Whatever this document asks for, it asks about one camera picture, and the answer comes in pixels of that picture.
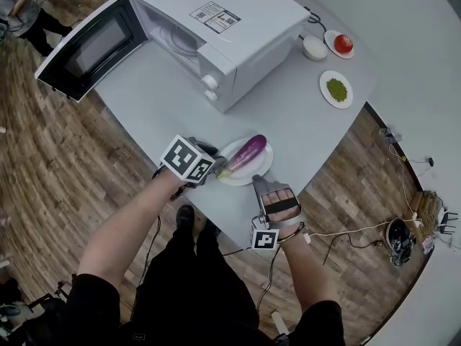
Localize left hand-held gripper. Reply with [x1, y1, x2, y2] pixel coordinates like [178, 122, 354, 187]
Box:
[159, 134, 228, 190]

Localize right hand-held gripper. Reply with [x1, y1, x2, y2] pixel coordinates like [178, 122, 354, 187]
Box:
[250, 174, 306, 254]

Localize white oval plate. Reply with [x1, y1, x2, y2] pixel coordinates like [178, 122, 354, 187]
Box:
[217, 137, 275, 188]

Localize purple eggplant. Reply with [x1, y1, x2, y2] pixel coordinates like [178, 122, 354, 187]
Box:
[215, 133, 268, 180]

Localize white microwave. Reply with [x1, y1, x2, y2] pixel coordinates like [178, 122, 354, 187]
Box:
[34, 0, 313, 115]

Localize person's right forearm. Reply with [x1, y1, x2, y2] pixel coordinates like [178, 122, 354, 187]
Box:
[279, 225, 341, 314]

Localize person's left forearm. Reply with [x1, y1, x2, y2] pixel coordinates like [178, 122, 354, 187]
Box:
[77, 171, 184, 291]

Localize person's right hand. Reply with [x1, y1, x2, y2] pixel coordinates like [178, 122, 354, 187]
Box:
[262, 188, 300, 218]

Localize person's black shoe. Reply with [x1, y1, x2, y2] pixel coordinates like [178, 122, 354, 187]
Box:
[196, 218, 221, 238]
[176, 204, 196, 236]

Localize white plate with green beans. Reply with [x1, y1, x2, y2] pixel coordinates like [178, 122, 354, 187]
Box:
[318, 69, 354, 110]

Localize person's black trousers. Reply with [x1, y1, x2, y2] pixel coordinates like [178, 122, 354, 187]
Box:
[129, 225, 261, 346]

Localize pile of green beans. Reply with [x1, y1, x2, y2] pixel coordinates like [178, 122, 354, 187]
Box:
[326, 78, 349, 105]

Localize white wooden slat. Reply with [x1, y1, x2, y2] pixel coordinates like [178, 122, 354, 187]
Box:
[271, 309, 287, 335]

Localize black round bin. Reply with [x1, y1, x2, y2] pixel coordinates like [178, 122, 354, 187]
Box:
[385, 217, 413, 267]

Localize white bowl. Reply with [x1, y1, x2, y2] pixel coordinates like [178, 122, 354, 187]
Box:
[301, 35, 329, 62]

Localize cardboard box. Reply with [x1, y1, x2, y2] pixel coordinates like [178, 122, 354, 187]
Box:
[410, 190, 442, 227]

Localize small white plate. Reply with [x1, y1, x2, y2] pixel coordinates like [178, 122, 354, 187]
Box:
[323, 29, 355, 61]

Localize red tomato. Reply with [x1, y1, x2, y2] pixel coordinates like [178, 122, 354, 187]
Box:
[334, 34, 354, 55]

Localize person's black shirt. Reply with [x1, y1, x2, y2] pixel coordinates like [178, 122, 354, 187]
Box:
[46, 272, 347, 346]

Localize router with antennas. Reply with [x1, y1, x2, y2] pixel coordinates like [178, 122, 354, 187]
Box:
[437, 208, 459, 236]

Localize black equipment stand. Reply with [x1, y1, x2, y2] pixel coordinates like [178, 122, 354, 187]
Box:
[0, 278, 76, 346]

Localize thin cord bracelet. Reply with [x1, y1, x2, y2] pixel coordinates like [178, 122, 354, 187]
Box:
[279, 221, 306, 245]

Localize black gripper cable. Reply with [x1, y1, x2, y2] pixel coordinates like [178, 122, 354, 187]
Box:
[220, 245, 285, 313]

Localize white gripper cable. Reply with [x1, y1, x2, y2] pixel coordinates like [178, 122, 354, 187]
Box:
[303, 211, 422, 244]

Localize black cable with adapter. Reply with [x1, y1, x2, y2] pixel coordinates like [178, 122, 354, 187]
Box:
[321, 233, 385, 266]

